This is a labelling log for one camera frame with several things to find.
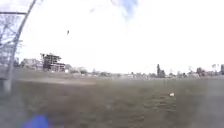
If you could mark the row of distant trees and buildings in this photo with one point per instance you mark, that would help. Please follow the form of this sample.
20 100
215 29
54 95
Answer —
133 74

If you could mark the green grass field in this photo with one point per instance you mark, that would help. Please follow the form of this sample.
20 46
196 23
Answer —
116 103

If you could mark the dark conifer tree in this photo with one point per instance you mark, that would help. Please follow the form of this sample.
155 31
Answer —
159 70

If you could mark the unfinished multi-storey building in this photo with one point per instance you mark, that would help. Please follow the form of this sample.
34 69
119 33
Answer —
51 62

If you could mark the low pale building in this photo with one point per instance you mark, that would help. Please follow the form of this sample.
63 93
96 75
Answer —
30 63

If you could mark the robot's own part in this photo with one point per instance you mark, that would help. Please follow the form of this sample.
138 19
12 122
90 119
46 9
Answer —
36 122

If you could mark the metal mesh backstop fence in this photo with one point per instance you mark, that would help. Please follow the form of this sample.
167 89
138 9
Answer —
7 83

